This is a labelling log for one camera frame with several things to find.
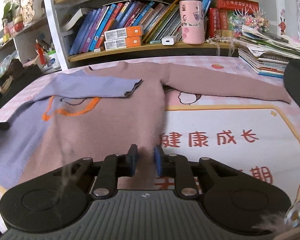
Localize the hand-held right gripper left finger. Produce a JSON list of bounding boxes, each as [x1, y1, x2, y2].
[[61, 144, 139, 198]]

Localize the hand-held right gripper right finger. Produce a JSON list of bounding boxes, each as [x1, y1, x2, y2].
[[153, 145, 231, 198]]

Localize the pink and purple sweater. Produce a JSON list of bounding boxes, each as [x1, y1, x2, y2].
[[0, 61, 292, 190]]

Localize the beige wristwatch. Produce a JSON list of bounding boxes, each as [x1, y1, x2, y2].
[[0, 76, 15, 94]]

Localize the black box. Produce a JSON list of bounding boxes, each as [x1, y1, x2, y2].
[[0, 65, 43, 110]]

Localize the brown plush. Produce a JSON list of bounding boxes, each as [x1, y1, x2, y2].
[[9, 59, 24, 74]]

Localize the white jar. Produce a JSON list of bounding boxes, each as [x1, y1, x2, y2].
[[46, 50, 62, 70]]

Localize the white side shelf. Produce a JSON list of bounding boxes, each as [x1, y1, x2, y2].
[[0, 15, 63, 73]]

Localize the red daruma doll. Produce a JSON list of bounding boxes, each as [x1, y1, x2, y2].
[[14, 16, 24, 32]]

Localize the white wooden bookshelf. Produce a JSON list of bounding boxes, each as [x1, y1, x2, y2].
[[41, 0, 277, 69]]

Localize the orange and white box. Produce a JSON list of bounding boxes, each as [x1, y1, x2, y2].
[[104, 26, 143, 41], [104, 37, 142, 51]]

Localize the white charger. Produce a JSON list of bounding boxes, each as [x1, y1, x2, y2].
[[161, 37, 177, 46]]

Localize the rabbit-shaped card ornament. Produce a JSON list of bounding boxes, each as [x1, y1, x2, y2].
[[20, 0, 37, 25]]

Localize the row of colourful books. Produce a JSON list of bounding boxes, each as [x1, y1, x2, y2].
[[69, 0, 184, 55]]

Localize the pink printed cup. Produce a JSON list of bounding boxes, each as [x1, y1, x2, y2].
[[179, 0, 206, 44]]

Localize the stack of magazines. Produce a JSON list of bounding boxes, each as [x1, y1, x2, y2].
[[237, 25, 300, 77]]

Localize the colourful bead ornament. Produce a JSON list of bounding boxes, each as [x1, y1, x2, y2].
[[229, 9, 269, 34]]

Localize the row of red books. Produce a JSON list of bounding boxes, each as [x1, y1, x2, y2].
[[206, 0, 259, 39]]

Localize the pearl necklace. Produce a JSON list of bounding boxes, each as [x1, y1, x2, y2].
[[205, 36, 239, 45]]

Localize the cartoon wall sticker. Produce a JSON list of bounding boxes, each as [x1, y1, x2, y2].
[[277, 9, 292, 37]]

